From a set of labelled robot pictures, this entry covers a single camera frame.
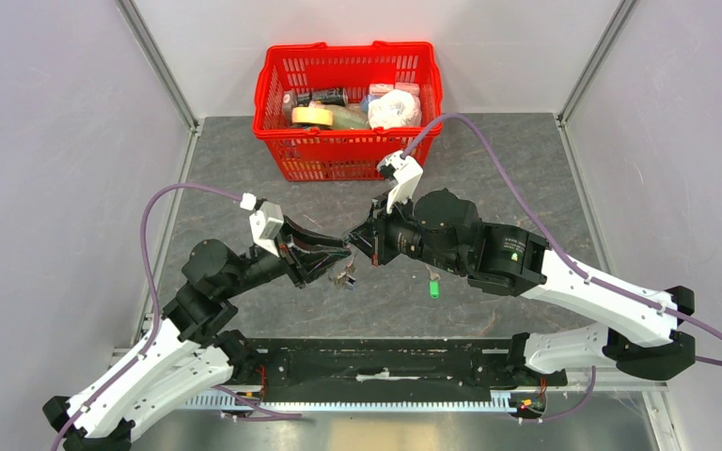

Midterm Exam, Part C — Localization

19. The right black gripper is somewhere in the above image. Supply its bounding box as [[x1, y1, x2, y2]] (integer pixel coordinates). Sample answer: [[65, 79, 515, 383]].
[[343, 187, 465, 275]]

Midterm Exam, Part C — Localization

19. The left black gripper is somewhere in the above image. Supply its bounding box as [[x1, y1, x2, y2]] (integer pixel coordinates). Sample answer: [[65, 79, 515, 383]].
[[221, 213, 353, 297]]

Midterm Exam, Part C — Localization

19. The wire keyring with keys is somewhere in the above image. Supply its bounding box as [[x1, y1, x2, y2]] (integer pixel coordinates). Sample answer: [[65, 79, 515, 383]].
[[329, 257, 356, 290]]

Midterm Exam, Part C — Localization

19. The key with green tag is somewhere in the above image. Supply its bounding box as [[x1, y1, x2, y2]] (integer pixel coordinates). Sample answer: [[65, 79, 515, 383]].
[[426, 264, 441, 299]]

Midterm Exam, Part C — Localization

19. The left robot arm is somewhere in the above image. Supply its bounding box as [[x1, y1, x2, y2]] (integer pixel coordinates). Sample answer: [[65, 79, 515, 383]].
[[43, 219, 351, 450]]

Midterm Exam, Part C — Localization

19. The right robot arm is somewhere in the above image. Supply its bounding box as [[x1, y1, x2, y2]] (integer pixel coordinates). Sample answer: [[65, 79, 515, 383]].
[[345, 189, 696, 384]]

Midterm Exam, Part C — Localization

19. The red plastic shopping basket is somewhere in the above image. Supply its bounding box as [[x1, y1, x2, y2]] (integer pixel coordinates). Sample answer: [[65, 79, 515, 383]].
[[253, 41, 443, 181]]

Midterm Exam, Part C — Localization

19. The yellow masking tape roll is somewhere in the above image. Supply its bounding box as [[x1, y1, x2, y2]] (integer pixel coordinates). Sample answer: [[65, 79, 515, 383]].
[[290, 106, 334, 129]]

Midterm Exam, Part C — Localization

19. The white crumpled plastic bag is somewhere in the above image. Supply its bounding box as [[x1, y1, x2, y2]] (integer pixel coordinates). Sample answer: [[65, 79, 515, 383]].
[[368, 89, 422, 130]]

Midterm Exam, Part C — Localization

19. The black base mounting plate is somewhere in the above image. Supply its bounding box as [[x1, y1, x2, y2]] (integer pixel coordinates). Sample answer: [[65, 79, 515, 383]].
[[226, 337, 569, 404]]

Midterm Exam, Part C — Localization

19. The black can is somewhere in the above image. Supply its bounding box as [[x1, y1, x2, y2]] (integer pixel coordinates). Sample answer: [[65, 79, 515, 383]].
[[295, 87, 349, 107]]

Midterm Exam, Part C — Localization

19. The pink box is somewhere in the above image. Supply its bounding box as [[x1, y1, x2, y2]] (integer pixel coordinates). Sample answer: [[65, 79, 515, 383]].
[[394, 82, 420, 98]]

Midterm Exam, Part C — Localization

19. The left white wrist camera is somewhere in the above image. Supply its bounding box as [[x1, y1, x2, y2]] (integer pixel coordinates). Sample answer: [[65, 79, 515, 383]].
[[240, 193, 284, 257]]

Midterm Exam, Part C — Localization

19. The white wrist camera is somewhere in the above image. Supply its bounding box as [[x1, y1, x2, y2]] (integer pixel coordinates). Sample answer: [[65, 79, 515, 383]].
[[377, 150, 423, 213], [240, 193, 284, 257]]

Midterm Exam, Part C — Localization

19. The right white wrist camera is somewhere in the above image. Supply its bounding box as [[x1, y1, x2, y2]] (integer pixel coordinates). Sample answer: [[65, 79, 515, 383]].
[[377, 150, 423, 213]]

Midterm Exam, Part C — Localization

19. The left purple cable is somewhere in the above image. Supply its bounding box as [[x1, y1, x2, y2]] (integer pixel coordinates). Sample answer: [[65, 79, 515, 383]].
[[49, 182, 247, 451]]

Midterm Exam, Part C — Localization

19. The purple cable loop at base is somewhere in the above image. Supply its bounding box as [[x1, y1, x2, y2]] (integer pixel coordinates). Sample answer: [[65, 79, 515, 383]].
[[214, 384, 309, 423]]

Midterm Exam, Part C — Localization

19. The white slotted cable duct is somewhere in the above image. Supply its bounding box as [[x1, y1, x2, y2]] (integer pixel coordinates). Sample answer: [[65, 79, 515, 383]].
[[180, 390, 540, 415]]

